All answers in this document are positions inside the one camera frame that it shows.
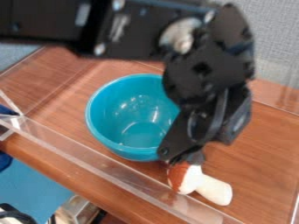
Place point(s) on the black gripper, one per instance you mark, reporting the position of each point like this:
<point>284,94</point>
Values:
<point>218,122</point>

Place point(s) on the brown and white toy mushroom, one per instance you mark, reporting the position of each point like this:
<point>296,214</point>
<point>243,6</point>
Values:
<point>187,179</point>

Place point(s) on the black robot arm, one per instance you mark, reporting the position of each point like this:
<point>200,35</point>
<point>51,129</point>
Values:
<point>199,37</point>

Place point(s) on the blue ceramic bowl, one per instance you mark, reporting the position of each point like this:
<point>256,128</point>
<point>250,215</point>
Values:
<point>130,114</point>

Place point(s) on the clear acrylic back barrier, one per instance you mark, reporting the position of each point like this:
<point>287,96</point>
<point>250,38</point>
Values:
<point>275,95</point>

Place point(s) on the clear acrylic barrier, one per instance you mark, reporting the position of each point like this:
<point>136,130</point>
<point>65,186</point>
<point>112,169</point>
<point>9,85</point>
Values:
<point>132,196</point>
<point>275,95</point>

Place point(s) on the clear acrylic front barrier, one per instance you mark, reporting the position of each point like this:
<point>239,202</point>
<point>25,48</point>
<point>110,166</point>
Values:
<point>132,196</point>

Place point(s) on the clear box under table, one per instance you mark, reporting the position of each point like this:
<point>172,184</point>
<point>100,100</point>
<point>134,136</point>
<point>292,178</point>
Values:
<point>75,211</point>

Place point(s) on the blue cloth object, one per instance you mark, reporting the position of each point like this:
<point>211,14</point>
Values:
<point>5,159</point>

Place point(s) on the black object bottom left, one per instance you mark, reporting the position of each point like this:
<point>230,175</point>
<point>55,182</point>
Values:
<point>12,216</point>

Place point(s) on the clear acrylic left bracket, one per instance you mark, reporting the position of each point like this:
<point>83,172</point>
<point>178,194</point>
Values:
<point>9,116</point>

